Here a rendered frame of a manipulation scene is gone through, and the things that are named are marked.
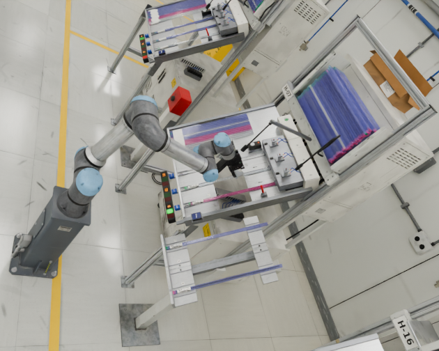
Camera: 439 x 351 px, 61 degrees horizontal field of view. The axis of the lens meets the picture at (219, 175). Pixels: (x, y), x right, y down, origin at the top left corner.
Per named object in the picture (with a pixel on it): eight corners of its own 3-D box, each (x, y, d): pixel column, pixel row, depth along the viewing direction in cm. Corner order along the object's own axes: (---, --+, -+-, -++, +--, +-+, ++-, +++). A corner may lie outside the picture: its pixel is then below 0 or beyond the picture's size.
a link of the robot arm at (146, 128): (145, 129, 146) (226, 175, 178) (143, 110, 152) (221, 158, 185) (127, 145, 151) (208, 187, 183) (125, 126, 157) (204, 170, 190)
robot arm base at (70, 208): (55, 214, 173) (63, 203, 168) (58, 189, 182) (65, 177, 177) (87, 221, 182) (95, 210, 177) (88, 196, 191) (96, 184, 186)
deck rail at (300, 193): (186, 226, 203) (184, 221, 198) (185, 223, 205) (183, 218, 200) (311, 196, 206) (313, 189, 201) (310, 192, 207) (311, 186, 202)
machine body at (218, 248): (164, 281, 257) (218, 238, 223) (153, 198, 298) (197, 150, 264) (235, 287, 296) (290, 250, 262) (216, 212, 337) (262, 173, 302)
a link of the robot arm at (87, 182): (67, 201, 170) (79, 184, 162) (68, 178, 178) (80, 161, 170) (93, 207, 177) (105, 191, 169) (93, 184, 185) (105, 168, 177)
